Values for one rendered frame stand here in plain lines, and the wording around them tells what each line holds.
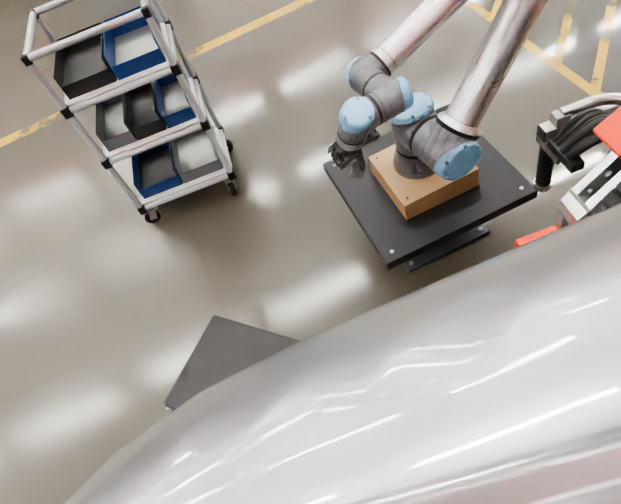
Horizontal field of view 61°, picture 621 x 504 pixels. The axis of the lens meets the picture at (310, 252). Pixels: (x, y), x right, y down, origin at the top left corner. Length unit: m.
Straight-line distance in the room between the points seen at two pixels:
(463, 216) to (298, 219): 0.85
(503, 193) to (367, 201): 0.49
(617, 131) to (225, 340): 1.30
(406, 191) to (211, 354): 0.89
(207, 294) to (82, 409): 0.68
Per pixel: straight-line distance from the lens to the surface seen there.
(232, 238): 2.54
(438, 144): 1.74
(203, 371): 1.81
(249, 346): 1.78
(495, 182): 2.06
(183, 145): 2.83
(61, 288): 2.88
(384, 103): 1.48
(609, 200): 1.02
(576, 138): 1.19
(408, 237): 1.92
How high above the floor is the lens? 1.83
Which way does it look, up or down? 51 degrees down
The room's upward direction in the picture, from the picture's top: 23 degrees counter-clockwise
